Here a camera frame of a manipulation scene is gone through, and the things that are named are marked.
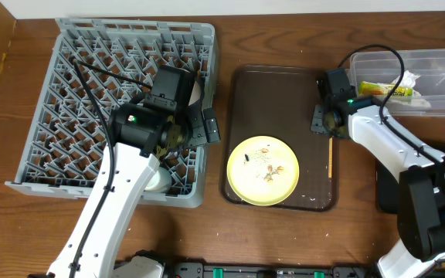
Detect dark brown serving tray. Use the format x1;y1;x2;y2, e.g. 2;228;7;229
224;65;338;212

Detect cream white cup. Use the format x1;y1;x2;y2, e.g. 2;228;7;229
144;167;172;193

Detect white tissue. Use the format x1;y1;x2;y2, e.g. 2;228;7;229
389;70;431;109

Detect yellow plate with crumbs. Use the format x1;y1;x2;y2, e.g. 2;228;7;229
226;136;300;206

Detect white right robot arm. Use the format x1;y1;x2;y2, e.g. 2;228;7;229
311;68;445;277

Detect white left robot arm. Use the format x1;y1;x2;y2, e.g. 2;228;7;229
45;61;220;277

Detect clear plastic waste bin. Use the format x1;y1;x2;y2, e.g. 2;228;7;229
348;49;445;117

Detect pink bowl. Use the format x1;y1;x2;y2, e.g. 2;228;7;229
177;69;203;107

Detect black waste bin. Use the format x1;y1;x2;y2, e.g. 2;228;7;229
375;160;399;215

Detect grey dishwasher rack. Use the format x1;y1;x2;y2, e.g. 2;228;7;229
9;18;219;199

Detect green snack bar wrapper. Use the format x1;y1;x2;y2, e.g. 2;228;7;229
358;81;413;97

